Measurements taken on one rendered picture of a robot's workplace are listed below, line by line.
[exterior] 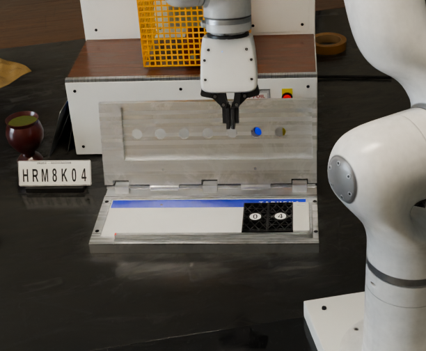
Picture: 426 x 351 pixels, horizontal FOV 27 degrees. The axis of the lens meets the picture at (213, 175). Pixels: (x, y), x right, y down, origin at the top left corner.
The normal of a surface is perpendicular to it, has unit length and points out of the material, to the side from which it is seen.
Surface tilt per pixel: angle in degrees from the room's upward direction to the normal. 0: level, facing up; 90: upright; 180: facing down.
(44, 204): 0
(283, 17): 90
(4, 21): 0
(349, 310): 0
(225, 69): 78
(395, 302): 90
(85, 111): 90
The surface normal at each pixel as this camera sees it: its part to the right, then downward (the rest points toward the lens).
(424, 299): 0.19, 0.50
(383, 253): -0.73, 0.50
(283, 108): -0.09, 0.29
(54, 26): -0.06, -0.85
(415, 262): -0.05, 0.60
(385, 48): -0.35, 0.56
